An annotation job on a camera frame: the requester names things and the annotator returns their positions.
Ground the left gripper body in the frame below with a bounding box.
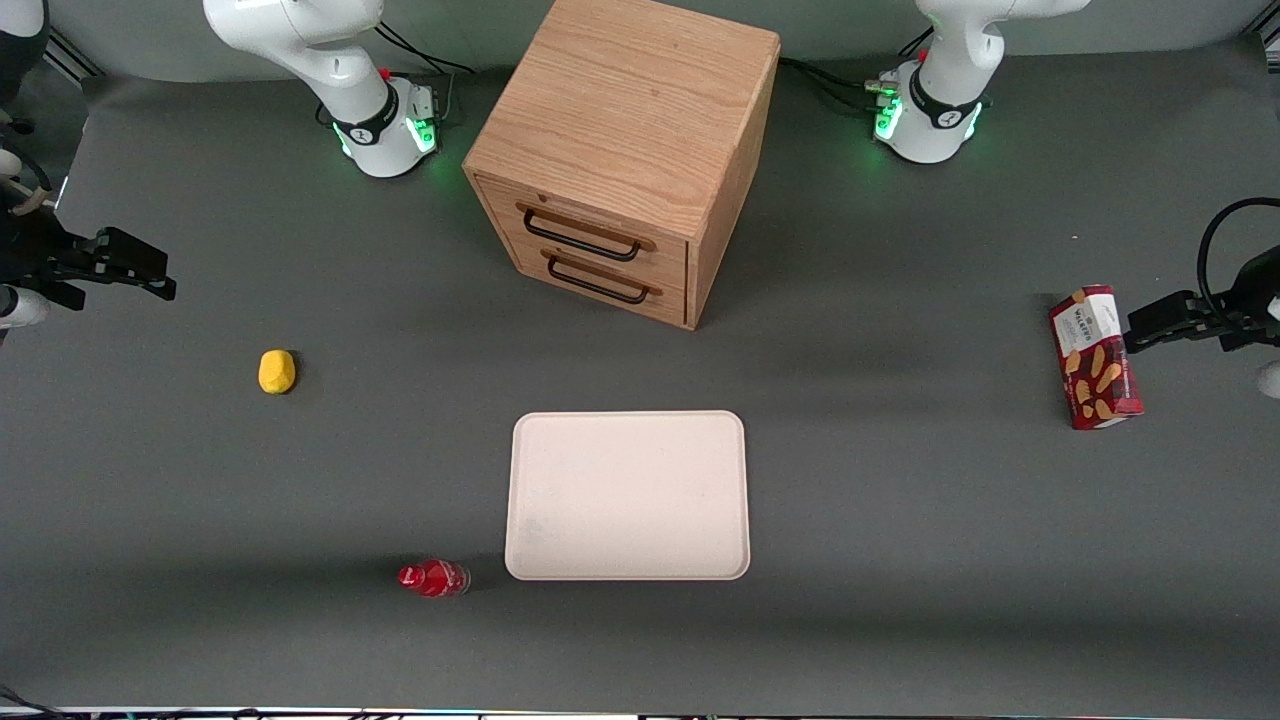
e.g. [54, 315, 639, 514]
[1197, 247, 1280, 353]

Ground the wooden drawer cabinet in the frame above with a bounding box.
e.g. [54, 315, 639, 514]
[462, 0, 782, 331]

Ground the black right base cable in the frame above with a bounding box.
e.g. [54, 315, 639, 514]
[372, 18, 477, 77]

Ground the wooden drawer front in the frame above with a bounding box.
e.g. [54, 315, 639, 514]
[475, 175, 691, 291]
[500, 225, 691, 329]

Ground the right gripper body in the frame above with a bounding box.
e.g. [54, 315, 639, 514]
[0, 212, 103, 313]

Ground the black wire drawer handle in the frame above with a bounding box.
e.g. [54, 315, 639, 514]
[516, 200, 658, 263]
[541, 248, 663, 305]

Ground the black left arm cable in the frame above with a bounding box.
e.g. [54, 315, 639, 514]
[1196, 197, 1280, 323]

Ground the red tartan shortbread box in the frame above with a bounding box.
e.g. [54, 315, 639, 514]
[1048, 285, 1145, 431]

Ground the beige rectangular tray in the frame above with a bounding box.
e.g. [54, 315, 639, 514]
[504, 410, 751, 582]

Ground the red coke bottle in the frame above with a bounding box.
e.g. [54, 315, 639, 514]
[397, 558, 472, 599]

